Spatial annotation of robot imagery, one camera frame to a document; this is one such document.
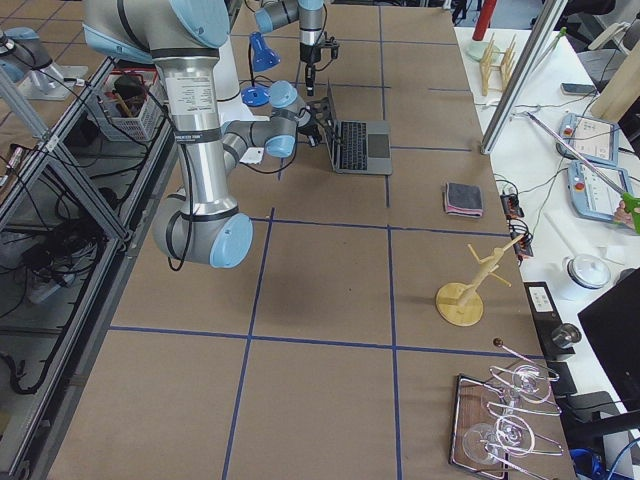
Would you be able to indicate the far blue teach pendant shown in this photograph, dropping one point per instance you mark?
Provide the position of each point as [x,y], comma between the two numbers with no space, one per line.
[595,139]

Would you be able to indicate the folded grey pink cloth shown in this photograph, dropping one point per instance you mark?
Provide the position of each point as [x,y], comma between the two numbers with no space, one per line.
[463,200]

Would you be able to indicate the wooden dish rack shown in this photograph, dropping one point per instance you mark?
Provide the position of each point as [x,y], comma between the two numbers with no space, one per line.
[498,61]

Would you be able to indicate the aluminium frame post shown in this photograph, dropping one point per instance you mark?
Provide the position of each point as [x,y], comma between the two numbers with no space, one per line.
[530,54]

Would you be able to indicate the near blue teach pendant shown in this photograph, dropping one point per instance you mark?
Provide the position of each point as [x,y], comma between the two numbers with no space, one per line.
[591,197]

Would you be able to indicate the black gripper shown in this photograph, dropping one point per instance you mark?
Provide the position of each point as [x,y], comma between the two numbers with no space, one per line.
[308,55]
[307,119]

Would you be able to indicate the grey laptop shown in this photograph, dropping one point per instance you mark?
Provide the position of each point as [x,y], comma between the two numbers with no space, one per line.
[355,146]

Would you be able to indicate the blue desk lamp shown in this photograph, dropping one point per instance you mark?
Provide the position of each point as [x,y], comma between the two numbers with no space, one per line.
[261,58]

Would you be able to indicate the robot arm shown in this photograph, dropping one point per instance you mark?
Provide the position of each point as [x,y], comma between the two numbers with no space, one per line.
[309,14]
[188,43]

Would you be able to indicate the wire glass holder tray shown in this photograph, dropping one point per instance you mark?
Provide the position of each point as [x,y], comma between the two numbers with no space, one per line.
[492,430]

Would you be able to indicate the pale green plate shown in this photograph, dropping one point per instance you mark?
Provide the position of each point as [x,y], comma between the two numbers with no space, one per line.
[477,49]

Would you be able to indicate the white plastic basket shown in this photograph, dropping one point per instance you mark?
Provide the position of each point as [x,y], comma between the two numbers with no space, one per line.
[124,105]

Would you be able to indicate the red cup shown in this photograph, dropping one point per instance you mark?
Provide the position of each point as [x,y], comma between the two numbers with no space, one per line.
[484,19]

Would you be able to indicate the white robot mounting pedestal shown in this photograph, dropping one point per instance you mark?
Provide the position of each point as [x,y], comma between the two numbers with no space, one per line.
[229,105]

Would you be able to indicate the wooden mug tree stand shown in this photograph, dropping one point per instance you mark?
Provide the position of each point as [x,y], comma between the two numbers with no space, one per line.
[460,304]

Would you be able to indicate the white kettle pot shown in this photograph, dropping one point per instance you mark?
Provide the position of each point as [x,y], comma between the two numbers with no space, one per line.
[582,274]

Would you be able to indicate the blue teach pendant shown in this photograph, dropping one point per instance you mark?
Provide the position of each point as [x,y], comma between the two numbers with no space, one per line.
[591,197]
[595,139]

